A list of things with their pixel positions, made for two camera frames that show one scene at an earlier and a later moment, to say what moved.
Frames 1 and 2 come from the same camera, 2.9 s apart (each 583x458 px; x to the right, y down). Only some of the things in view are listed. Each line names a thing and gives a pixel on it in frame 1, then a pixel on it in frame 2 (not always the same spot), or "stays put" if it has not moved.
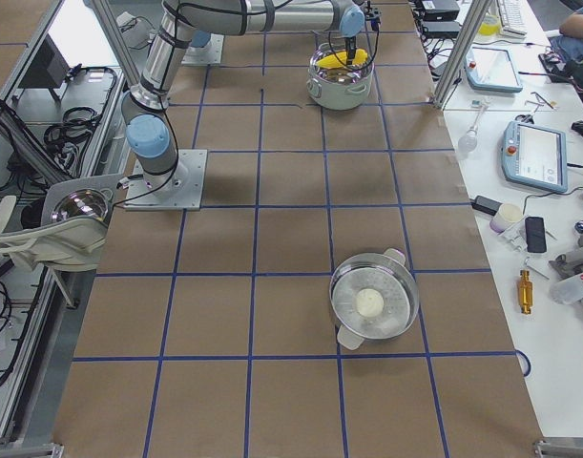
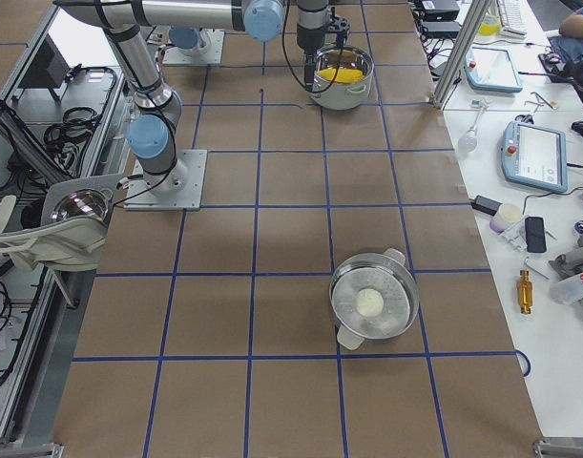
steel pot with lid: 372,296 stays put
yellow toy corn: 339,59 → 343,75
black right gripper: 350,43 → 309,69
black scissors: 525,118 stays put
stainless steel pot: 340,89 stays put
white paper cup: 507,215 stays put
